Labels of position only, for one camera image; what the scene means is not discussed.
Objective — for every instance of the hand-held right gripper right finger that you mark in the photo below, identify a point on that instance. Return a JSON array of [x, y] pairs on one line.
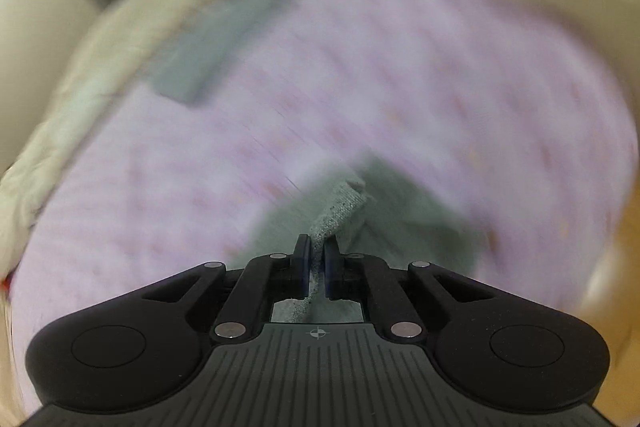
[[330, 268]]

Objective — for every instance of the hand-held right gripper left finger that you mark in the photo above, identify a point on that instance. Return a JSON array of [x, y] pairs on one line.
[[303, 268]]

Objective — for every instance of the grey-green towel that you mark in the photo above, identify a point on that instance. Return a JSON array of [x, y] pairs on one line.
[[400, 227]]

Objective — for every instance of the folded grey pants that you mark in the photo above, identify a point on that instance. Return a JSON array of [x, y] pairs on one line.
[[210, 47]]

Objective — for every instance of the pink patterned bed sheet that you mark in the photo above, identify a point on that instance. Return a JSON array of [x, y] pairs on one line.
[[400, 82]]

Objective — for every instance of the cream duvet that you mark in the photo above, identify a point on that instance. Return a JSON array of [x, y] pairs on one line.
[[100, 57]]

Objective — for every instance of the small red tag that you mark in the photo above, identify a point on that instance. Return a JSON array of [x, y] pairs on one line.
[[5, 281]]

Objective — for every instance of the cream tufted headboard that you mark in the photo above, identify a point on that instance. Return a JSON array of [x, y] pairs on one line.
[[40, 32]]

